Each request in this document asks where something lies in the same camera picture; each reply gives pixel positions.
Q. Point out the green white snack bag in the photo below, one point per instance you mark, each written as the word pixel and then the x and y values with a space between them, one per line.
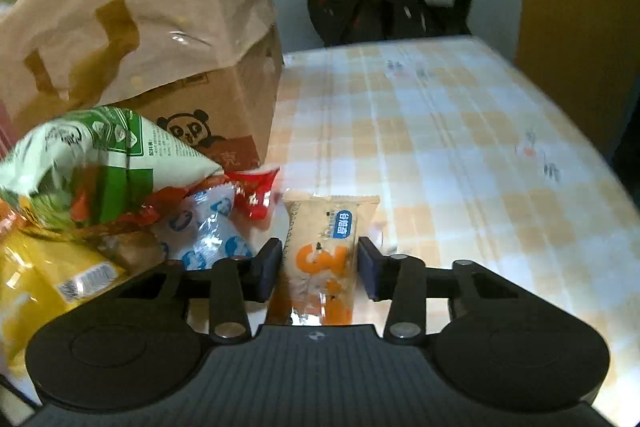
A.
pixel 100 147

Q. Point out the wooden cabinet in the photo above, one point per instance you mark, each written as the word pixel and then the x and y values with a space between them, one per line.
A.
pixel 575 7

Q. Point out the brown snack packet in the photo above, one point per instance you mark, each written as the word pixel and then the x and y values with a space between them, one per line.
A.
pixel 135 252

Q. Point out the yellow snack packet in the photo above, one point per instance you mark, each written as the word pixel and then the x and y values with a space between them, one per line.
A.
pixel 30 287

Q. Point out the orange red snack packet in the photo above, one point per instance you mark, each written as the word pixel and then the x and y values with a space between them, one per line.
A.
pixel 170 203

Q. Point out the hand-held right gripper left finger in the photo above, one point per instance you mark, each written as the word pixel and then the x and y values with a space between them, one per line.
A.
pixel 270 269

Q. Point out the beige orange snack packet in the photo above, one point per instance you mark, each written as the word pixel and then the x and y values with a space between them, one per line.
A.
pixel 320 232

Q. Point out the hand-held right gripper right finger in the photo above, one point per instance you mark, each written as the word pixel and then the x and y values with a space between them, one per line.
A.
pixel 367 272

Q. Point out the small red snack packet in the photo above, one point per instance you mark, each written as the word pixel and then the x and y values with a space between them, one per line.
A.
pixel 252 194

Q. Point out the taped cardboard box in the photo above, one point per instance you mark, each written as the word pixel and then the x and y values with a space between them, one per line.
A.
pixel 200 32

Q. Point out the blue white snack packet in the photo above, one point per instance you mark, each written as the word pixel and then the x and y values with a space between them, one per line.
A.
pixel 210 227

